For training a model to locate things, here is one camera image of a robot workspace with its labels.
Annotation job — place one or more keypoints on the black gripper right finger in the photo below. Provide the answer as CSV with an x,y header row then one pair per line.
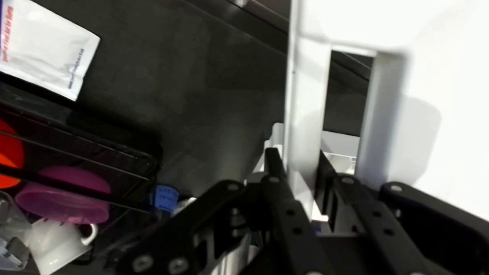
x,y
371,223

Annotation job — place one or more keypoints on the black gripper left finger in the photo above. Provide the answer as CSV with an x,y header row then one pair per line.
x,y
284,214

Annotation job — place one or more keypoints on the white plastic rack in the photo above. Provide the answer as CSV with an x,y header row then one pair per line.
x,y
447,76

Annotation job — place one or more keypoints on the white plastic box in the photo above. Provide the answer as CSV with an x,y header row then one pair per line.
x,y
276,134

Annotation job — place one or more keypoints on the dark bottle blue tape label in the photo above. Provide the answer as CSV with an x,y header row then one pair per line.
x,y
163,199

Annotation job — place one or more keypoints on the purple bowl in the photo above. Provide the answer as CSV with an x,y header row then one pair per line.
x,y
65,200

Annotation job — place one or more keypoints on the black dish rack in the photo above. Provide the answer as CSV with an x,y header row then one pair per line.
x,y
76,138

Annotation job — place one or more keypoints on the white ceramic mug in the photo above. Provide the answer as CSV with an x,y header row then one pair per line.
x,y
50,246

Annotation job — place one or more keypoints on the red bowl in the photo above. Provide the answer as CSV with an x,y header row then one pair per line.
x,y
9,153

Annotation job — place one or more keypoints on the white paper packet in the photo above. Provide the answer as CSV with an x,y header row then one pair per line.
x,y
45,40

